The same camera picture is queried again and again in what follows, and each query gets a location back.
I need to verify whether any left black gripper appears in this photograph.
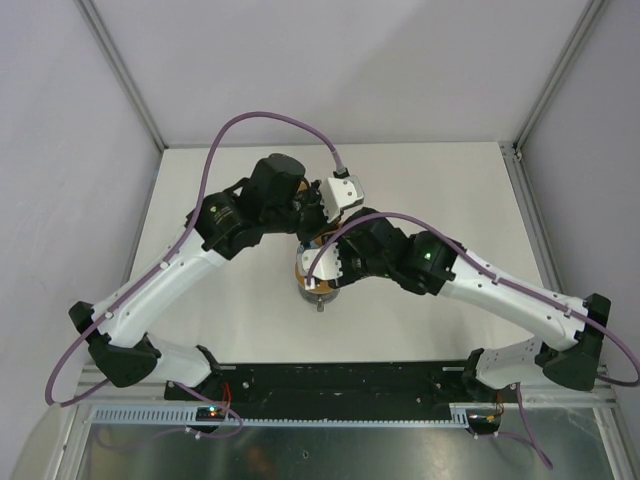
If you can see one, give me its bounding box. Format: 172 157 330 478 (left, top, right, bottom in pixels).
262 179 343 248

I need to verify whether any orange coffee filter holder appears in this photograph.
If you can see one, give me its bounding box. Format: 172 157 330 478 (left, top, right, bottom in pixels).
295 181 341 244

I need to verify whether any wooden ring dripper stand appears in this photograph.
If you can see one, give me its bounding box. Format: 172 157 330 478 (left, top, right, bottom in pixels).
294 265 335 295

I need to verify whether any glass coffee server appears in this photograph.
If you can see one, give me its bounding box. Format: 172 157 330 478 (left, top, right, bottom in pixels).
298 287 340 313

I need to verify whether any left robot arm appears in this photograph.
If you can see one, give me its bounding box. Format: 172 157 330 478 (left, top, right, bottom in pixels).
69 154 362 400

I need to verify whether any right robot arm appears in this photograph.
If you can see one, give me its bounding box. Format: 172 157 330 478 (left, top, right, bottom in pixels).
332 208 611 401

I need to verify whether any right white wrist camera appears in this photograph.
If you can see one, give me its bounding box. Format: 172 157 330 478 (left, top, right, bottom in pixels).
295 241 343 288

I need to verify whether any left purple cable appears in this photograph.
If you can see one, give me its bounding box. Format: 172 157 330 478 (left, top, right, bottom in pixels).
44 112 349 444

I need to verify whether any purple cable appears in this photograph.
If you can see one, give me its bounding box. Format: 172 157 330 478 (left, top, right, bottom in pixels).
44 112 349 444
305 212 640 470

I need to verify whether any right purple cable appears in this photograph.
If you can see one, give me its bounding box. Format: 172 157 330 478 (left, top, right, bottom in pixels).
305 212 640 470

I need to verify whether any grey slotted cable duct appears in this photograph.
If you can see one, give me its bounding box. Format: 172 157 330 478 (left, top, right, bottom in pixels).
89 402 501 427

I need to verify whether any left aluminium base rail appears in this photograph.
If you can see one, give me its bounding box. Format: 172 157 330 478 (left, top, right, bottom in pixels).
75 365 165 402

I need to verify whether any left aluminium frame post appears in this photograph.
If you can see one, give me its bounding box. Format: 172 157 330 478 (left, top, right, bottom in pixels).
73 0 167 154

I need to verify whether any aluminium frame post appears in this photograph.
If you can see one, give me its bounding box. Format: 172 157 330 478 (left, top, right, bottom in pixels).
73 0 167 154
512 0 610 152

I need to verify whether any right aluminium side rail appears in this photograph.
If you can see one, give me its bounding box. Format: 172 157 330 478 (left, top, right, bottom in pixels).
499 141 639 479

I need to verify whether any right aluminium frame post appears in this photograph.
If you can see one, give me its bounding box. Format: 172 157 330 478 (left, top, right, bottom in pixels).
512 0 610 152

